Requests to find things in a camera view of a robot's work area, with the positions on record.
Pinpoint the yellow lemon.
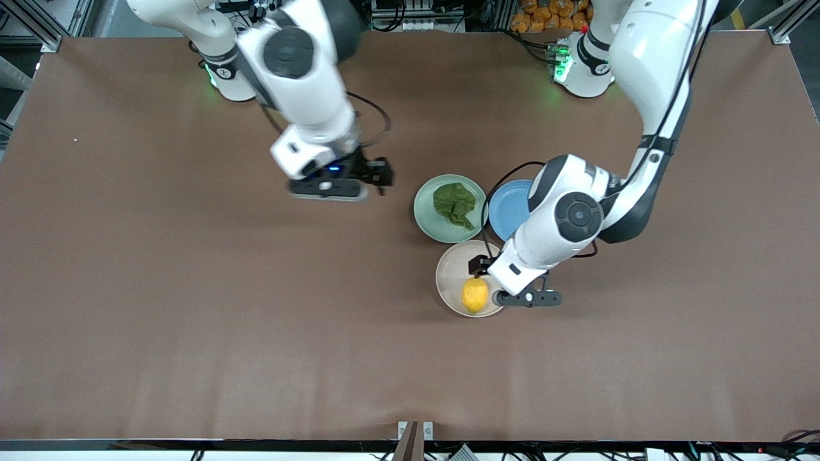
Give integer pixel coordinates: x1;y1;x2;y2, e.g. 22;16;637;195
463;277;489;314

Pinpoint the blue plate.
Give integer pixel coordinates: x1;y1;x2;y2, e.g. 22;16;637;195
488;179;536;242

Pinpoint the beige plate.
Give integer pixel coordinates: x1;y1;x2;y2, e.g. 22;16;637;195
436;240;507;318

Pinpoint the green lettuce leaf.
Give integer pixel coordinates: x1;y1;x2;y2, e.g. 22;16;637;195
433;183;477;231

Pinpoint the light green plate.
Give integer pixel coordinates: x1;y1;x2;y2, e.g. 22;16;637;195
413;174;489;244

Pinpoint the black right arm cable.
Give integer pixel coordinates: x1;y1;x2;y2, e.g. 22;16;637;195
346;92;392;149

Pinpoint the brown wooden post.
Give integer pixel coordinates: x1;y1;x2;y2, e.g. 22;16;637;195
392;421;420;461

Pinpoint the bag of orange items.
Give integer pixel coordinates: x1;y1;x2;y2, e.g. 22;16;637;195
511;0;593;33

